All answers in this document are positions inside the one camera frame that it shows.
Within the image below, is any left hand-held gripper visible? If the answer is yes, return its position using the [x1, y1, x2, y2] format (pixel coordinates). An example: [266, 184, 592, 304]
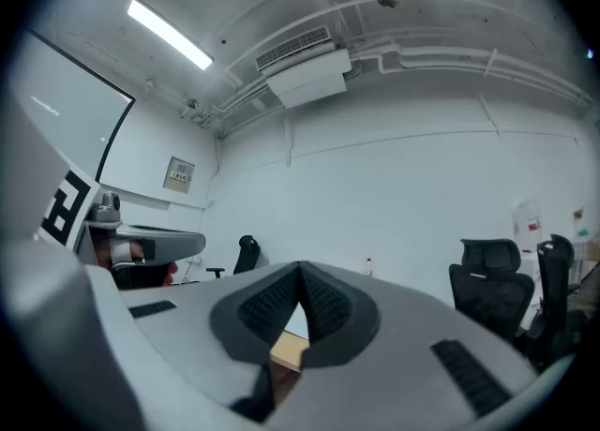
[0, 86, 207, 266]

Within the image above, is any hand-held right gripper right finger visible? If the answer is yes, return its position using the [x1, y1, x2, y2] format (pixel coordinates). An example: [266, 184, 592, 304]
[269, 260, 539, 431]

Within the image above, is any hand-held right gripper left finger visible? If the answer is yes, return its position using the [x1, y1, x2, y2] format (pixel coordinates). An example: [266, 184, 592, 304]
[116, 260, 302, 423]

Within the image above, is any person's left hand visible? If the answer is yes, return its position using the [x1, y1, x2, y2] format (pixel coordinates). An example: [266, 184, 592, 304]
[93, 231, 180, 290]

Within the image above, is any black office chair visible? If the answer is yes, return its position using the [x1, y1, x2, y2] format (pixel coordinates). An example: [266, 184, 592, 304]
[515, 233, 583, 370]
[448, 237, 537, 347]
[205, 234, 262, 280]

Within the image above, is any white projection screen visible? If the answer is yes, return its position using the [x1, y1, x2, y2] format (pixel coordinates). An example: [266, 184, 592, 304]
[16, 28, 137, 186]

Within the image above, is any long ceiling light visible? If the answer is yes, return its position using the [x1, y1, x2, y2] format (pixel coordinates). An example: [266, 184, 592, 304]
[127, 0, 215, 71]

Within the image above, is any white ceiling air conditioner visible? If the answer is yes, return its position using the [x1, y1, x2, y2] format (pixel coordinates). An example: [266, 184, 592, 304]
[254, 25, 353, 110]

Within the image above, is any white ceiling pipe bundle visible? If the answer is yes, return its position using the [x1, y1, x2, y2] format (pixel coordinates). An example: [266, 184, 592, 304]
[350, 42, 593, 107]

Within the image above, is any grey wall electrical panel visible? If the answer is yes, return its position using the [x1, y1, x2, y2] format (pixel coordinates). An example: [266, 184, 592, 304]
[162, 156, 196, 195]

